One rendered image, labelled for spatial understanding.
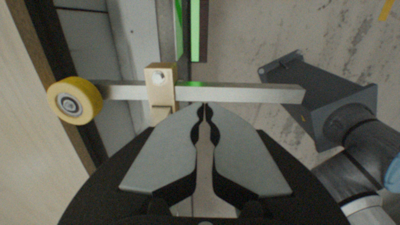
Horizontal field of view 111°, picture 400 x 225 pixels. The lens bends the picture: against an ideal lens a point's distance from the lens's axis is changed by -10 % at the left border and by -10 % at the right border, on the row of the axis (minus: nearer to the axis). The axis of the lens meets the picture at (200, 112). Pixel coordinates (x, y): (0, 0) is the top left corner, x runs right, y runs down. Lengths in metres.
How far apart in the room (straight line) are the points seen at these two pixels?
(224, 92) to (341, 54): 1.27
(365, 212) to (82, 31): 0.87
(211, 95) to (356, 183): 0.54
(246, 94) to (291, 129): 1.31
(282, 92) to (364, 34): 1.28
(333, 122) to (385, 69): 1.08
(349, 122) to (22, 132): 0.93
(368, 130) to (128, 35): 0.82
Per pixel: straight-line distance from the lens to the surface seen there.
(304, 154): 1.89
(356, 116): 0.77
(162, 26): 0.43
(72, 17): 0.45
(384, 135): 0.71
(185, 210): 0.93
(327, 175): 0.69
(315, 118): 0.76
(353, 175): 0.68
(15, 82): 0.39
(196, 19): 0.42
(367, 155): 0.69
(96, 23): 0.51
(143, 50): 0.54
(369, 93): 0.84
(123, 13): 0.55
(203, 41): 0.42
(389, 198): 3.06
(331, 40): 1.42
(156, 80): 0.27
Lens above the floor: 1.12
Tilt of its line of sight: 60 degrees down
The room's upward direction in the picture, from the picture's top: 177 degrees counter-clockwise
